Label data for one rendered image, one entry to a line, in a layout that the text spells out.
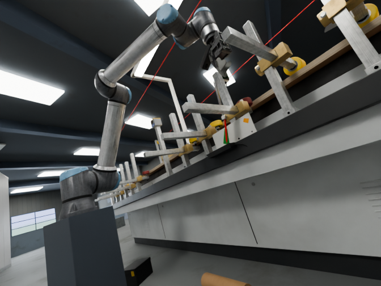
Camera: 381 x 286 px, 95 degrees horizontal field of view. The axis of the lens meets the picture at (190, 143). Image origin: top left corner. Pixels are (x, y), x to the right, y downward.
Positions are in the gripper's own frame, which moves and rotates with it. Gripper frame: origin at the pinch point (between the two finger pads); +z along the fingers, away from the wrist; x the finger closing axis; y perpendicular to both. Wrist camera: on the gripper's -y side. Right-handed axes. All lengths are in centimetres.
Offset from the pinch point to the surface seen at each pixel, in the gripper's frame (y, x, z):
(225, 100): -8.3, 6.2, 8.0
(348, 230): 9, 28, 80
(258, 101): -0.1, 22.3, 12.7
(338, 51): 35.8, 22.9, 13.1
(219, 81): -7.6, 6.2, -3.2
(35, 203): -1487, -192, -163
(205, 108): -2.8, -16.2, 16.7
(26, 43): -239, -86, -234
